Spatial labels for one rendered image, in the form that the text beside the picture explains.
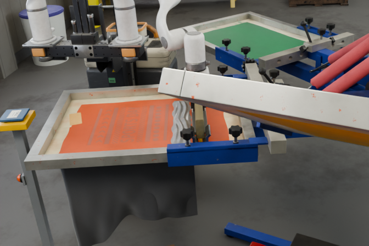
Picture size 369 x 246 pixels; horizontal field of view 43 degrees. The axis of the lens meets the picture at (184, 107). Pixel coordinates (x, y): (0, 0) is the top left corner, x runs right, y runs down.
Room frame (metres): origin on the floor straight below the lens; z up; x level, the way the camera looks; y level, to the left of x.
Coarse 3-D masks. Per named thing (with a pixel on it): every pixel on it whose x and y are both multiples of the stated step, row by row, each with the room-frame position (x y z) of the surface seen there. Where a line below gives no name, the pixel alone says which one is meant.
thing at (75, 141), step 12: (216, 120) 1.59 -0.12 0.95; (72, 132) 1.58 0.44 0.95; (84, 132) 1.57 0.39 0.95; (168, 132) 1.52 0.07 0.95; (216, 132) 1.49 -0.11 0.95; (72, 144) 1.49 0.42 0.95; (84, 144) 1.48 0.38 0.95; (108, 144) 1.47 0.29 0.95; (120, 144) 1.46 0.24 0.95; (132, 144) 1.45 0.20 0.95; (144, 144) 1.45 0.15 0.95; (156, 144) 1.44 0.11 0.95
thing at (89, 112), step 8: (88, 104) 1.82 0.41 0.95; (96, 104) 1.82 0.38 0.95; (104, 104) 1.81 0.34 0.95; (112, 104) 1.80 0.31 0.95; (120, 104) 1.80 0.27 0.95; (128, 104) 1.79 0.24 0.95; (136, 104) 1.79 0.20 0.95; (144, 104) 1.78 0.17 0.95; (152, 104) 1.77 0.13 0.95; (160, 104) 1.77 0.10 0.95; (80, 112) 1.75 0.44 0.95; (88, 112) 1.75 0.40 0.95; (96, 112) 1.74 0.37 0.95; (208, 112) 1.66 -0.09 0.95; (216, 112) 1.66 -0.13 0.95; (88, 120) 1.67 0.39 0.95
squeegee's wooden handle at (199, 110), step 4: (196, 104) 1.53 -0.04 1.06; (196, 108) 1.49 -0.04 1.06; (200, 108) 1.49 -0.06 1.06; (196, 112) 1.46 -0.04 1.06; (200, 112) 1.46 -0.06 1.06; (196, 116) 1.43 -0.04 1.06; (200, 116) 1.43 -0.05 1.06; (196, 120) 1.41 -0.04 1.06; (200, 120) 1.40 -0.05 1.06; (196, 124) 1.40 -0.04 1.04; (200, 124) 1.40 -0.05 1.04; (196, 128) 1.41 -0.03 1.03; (200, 128) 1.40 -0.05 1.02; (196, 132) 1.41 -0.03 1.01; (200, 132) 1.40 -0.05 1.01; (204, 132) 1.41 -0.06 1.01; (196, 136) 1.41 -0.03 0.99; (200, 136) 1.40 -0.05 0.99; (204, 136) 1.40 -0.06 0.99
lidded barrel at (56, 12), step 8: (48, 8) 5.25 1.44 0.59; (56, 8) 5.22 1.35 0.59; (24, 16) 4.99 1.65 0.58; (56, 16) 5.05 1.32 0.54; (24, 24) 5.03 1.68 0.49; (56, 24) 5.04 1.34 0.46; (64, 24) 5.19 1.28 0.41; (56, 32) 5.03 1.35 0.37; (64, 32) 5.15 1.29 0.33; (40, 64) 5.01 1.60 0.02; (48, 64) 4.99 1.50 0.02; (56, 64) 5.01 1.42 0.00
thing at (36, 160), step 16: (64, 96) 1.85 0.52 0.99; (80, 96) 1.88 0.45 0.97; (96, 96) 1.88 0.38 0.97; (112, 96) 1.88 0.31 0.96; (128, 96) 1.87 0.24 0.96; (64, 112) 1.75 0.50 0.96; (48, 128) 1.56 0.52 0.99; (48, 144) 1.49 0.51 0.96; (32, 160) 1.34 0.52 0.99; (48, 160) 1.33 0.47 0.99; (64, 160) 1.33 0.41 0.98; (80, 160) 1.33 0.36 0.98; (96, 160) 1.33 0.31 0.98; (112, 160) 1.33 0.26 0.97; (128, 160) 1.33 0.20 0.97; (144, 160) 1.32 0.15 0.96; (160, 160) 1.32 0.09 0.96
